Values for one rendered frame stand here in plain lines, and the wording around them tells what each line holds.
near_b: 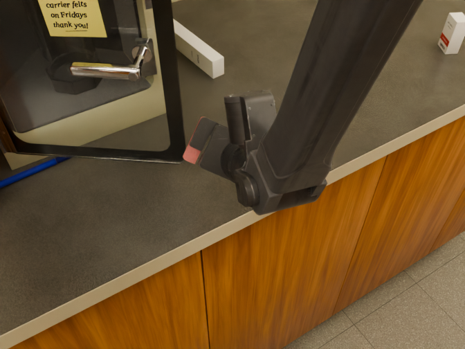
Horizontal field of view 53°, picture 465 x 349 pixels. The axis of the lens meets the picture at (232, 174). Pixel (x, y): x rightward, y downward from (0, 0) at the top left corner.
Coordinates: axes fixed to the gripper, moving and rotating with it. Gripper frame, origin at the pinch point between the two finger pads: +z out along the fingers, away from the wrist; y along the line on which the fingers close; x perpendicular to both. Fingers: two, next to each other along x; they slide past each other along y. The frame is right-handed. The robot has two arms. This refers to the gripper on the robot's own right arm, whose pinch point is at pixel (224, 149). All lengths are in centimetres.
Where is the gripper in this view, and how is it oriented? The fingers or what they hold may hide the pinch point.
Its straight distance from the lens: 75.0
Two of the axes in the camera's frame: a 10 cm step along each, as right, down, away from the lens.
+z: -2.5, -2.0, 9.5
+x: -4.3, 9.0, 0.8
